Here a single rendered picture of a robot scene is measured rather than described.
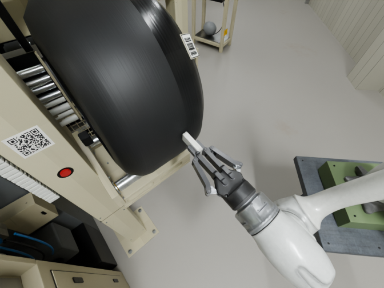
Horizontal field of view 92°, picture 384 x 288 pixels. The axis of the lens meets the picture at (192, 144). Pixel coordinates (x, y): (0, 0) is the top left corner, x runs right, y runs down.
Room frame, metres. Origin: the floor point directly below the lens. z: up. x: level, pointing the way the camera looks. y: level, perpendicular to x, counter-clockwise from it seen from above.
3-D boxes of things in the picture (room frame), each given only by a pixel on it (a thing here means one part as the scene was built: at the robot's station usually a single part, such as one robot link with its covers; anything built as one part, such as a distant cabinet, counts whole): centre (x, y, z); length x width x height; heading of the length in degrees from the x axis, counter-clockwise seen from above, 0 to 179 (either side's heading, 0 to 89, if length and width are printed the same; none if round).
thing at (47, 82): (0.65, 0.68, 1.05); 0.20 x 0.15 x 0.30; 131
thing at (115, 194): (0.39, 0.40, 0.90); 0.40 x 0.03 x 0.10; 41
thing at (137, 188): (0.40, 0.17, 0.83); 0.36 x 0.09 x 0.06; 131
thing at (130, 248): (0.33, 0.44, 0.01); 0.27 x 0.27 x 0.02; 41
